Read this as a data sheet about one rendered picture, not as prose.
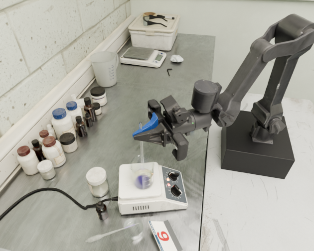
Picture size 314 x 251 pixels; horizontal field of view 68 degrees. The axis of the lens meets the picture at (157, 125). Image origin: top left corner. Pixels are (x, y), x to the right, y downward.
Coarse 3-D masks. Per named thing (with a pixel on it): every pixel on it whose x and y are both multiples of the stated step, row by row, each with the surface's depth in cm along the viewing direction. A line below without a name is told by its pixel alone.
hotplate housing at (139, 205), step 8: (160, 168) 74; (160, 176) 71; (112, 200) 69; (120, 200) 65; (128, 200) 65; (136, 200) 65; (144, 200) 65; (152, 200) 65; (160, 200) 65; (168, 200) 66; (120, 208) 66; (128, 208) 66; (136, 208) 66; (144, 208) 67; (152, 208) 67; (160, 208) 68; (168, 208) 68; (176, 208) 69; (184, 208) 69
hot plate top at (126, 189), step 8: (120, 168) 71; (128, 168) 71; (120, 176) 69; (128, 176) 69; (120, 184) 67; (128, 184) 67; (160, 184) 67; (120, 192) 65; (128, 192) 65; (136, 192) 65; (144, 192) 65; (152, 192) 65; (160, 192) 65
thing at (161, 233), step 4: (152, 224) 63; (156, 224) 64; (160, 224) 65; (156, 228) 63; (160, 228) 64; (164, 228) 65; (156, 232) 62; (160, 232) 63; (164, 232) 64; (160, 236) 62; (164, 236) 62; (168, 236) 63; (160, 240) 60; (164, 240) 61; (168, 240) 62; (164, 244) 60; (168, 244) 61; (172, 244) 62; (164, 248) 59; (168, 248) 60; (172, 248) 61
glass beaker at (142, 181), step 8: (136, 160) 65; (144, 160) 66; (152, 160) 64; (136, 168) 67; (152, 168) 61; (136, 176) 62; (144, 176) 61; (152, 176) 63; (136, 184) 64; (144, 184) 63; (152, 184) 66
